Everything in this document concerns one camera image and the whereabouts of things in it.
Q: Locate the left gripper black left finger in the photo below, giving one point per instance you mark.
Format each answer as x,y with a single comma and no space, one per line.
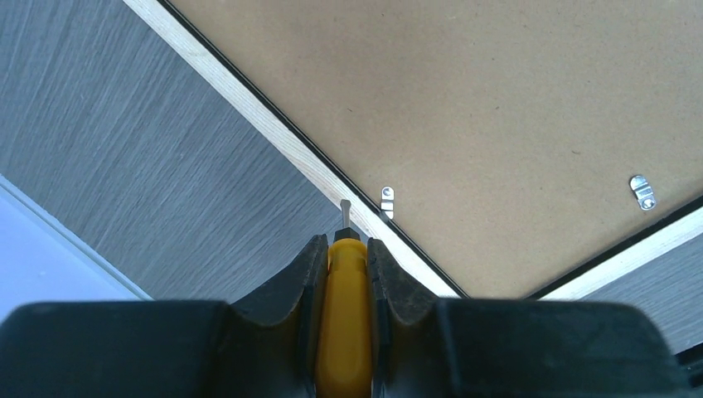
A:
262,345

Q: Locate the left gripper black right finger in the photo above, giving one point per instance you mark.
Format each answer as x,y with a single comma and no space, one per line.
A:
428,346

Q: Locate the orange handled screwdriver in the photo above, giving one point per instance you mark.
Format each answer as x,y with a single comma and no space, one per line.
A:
344,363

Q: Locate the black picture frame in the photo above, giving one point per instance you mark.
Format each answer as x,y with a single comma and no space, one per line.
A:
498,148

